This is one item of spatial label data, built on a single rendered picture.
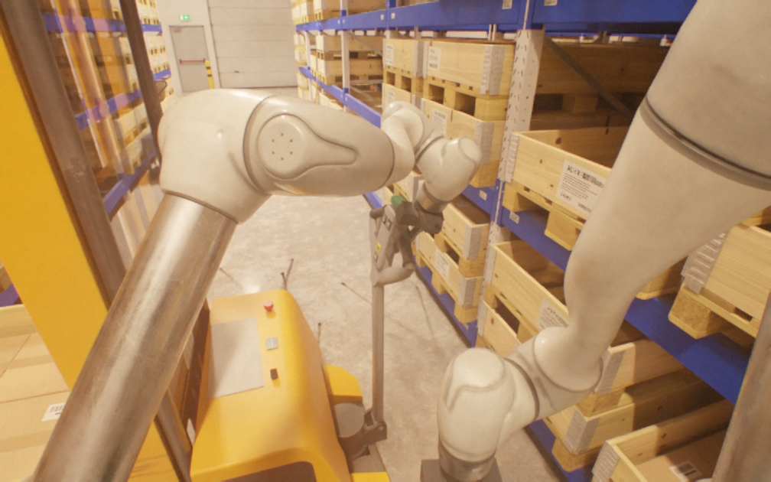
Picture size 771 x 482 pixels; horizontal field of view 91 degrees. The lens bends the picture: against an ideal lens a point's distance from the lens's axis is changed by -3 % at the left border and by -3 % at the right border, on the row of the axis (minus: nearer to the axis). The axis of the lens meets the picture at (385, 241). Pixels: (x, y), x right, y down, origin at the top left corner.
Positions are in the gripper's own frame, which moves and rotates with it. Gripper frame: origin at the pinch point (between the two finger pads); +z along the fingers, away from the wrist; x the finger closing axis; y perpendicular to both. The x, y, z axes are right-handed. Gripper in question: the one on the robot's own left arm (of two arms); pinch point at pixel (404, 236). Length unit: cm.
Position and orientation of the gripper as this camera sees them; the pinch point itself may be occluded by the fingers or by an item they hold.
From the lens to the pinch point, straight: 121.5
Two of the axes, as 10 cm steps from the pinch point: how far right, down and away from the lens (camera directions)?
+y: -1.2, -8.3, 5.5
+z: -3.8, 5.5, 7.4
